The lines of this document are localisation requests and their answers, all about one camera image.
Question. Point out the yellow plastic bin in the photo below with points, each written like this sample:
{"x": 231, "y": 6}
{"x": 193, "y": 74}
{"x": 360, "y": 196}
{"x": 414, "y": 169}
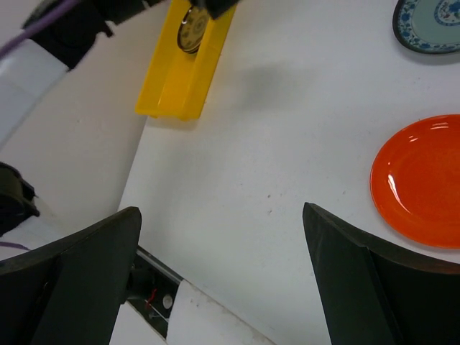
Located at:
{"x": 176, "y": 83}

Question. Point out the blue white patterned plate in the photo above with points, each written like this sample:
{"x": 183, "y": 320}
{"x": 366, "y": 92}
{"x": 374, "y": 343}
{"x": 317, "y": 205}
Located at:
{"x": 427, "y": 27}

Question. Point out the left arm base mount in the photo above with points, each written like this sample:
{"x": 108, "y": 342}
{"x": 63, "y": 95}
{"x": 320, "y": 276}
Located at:
{"x": 151, "y": 290}

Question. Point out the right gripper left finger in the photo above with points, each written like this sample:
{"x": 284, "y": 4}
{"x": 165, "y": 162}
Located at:
{"x": 70, "y": 291}

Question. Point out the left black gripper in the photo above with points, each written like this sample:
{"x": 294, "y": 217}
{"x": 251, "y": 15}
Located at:
{"x": 119, "y": 11}

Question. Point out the yellow patterned plate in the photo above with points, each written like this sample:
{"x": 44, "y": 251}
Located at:
{"x": 192, "y": 29}

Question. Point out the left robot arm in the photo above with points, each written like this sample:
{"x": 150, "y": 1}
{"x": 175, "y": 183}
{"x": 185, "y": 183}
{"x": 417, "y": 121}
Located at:
{"x": 54, "y": 39}

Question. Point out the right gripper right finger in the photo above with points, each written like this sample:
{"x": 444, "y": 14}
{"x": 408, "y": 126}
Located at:
{"x": 376, "y": 292}

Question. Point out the orange plate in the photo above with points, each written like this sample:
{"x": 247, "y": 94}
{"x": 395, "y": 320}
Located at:
{"x": 414, "y": 181}

